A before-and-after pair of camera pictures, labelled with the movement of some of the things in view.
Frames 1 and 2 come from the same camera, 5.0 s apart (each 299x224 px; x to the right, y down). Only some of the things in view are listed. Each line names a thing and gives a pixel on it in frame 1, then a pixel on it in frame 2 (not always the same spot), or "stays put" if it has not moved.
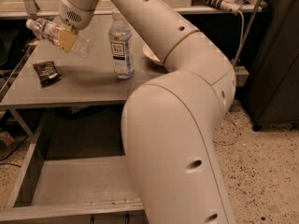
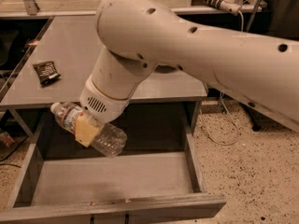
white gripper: (76, 15) -> (100, 104)
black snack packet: (47, 72) stays put
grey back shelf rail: (13, 15) stays put
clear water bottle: (49, 31) -> (111, 140)
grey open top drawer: (76, 169) stays put
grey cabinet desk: (49, 77) stays put
